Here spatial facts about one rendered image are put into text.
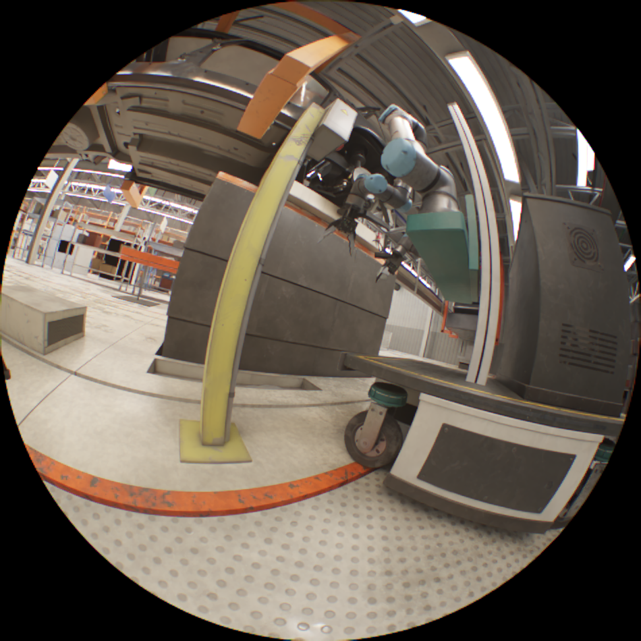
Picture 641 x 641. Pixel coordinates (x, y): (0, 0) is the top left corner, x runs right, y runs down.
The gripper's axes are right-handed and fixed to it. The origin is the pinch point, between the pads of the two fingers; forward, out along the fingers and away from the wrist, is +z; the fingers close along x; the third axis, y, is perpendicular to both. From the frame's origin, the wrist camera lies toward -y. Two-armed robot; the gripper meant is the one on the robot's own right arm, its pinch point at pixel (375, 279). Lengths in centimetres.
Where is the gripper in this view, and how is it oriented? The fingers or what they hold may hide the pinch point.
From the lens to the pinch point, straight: 115.4
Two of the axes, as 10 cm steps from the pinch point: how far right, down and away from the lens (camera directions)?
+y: 7.7, 6.1, -2.1
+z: -6.0, 7.9, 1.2
